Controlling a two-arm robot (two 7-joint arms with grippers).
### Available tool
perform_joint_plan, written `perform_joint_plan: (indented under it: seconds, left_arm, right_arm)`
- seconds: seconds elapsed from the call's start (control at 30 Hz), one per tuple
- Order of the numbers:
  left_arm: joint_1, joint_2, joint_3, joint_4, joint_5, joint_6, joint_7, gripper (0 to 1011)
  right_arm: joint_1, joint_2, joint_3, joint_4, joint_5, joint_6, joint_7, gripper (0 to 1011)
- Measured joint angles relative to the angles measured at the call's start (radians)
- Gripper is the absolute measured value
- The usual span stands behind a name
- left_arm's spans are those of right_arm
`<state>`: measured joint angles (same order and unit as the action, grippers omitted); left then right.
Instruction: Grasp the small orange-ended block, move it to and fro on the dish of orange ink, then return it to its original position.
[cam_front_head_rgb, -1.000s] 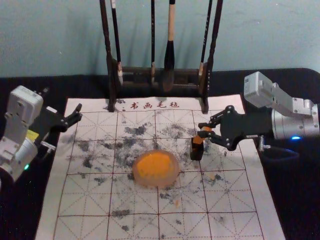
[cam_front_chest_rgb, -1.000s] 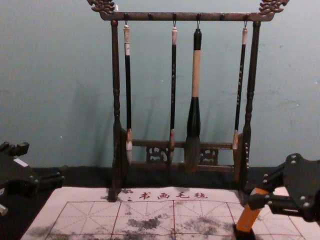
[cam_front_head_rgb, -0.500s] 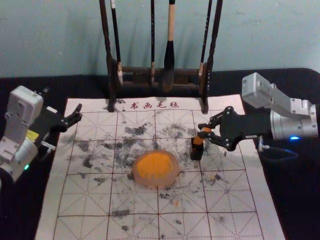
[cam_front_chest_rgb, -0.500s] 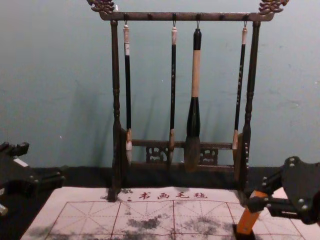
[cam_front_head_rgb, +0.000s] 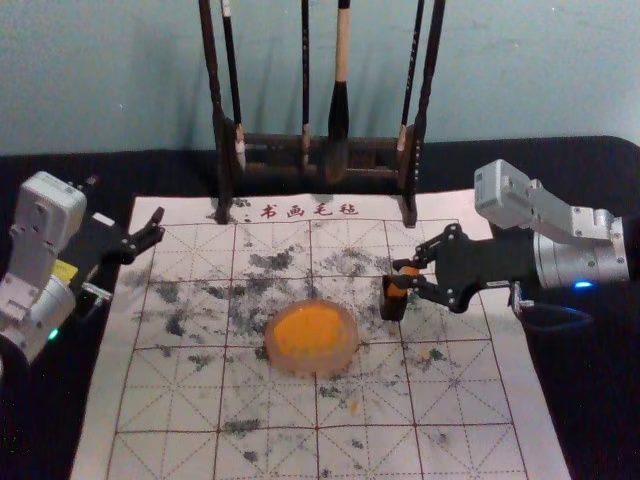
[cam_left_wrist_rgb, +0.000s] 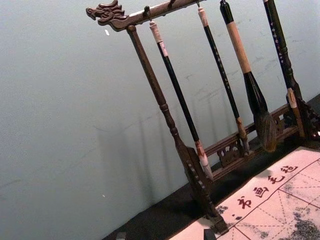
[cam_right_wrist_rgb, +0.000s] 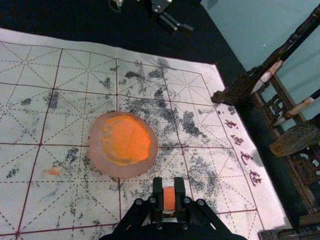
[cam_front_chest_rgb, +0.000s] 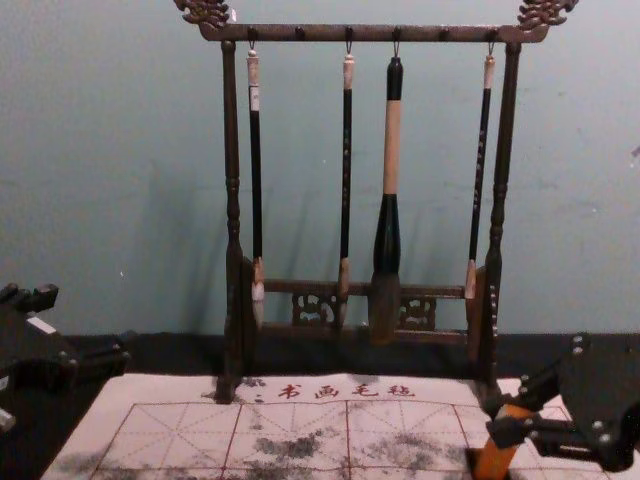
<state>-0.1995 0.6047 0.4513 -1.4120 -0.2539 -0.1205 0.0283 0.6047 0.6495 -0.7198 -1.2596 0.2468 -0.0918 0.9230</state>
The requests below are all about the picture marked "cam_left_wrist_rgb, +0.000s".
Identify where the carved dark wooden brush rack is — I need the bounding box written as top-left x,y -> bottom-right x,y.
85,0 -> 320,235

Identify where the slim black brush, brown tip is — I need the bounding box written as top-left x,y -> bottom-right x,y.
197,7 -> 251,156

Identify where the black table cloth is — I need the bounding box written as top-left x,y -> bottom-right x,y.
101,93 -> 320,240

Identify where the white felt calligraphy mat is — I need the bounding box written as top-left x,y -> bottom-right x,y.
171,145 -> 320,240

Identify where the slim black brush, labelled handle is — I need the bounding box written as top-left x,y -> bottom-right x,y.
149,20 -> 214,181

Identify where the plain pale wall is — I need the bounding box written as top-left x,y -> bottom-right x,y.
0,0 -> 320,240

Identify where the large brush, tan handle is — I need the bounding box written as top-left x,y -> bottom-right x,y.
219,0 -> 279,154

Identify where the long black brush, printed handle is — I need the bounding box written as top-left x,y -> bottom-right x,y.
262,0 -> 307,139

